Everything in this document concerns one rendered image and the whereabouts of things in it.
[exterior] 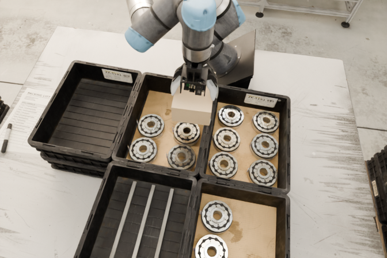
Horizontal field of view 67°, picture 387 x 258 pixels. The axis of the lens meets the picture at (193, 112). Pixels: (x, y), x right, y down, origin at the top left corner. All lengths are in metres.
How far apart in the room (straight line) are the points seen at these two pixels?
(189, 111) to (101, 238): 0.50
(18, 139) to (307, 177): 1.23
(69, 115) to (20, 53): 1.68
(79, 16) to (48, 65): 1.46
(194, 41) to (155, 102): 0.60
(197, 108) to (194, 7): 0.33
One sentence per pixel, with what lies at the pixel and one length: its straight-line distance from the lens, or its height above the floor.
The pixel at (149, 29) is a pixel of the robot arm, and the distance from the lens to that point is 0.76.
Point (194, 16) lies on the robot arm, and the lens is 0.65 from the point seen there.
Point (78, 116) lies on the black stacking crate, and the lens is 1.27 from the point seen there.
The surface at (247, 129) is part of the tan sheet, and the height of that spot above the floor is 0.83.
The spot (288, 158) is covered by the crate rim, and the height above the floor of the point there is 0.93.
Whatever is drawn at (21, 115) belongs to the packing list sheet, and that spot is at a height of 0.70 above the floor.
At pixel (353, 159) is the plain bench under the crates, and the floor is 0.70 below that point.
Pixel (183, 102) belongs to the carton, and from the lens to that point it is 0.88.
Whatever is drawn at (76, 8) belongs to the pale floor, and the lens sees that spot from 3.18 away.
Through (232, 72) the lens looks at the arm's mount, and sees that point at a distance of 1.31.
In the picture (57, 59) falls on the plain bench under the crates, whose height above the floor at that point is 0.70.
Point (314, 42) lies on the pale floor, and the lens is 2.96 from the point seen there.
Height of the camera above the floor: 1.84
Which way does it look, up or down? 57 degrees down
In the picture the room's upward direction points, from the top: 4 degrees clockwise
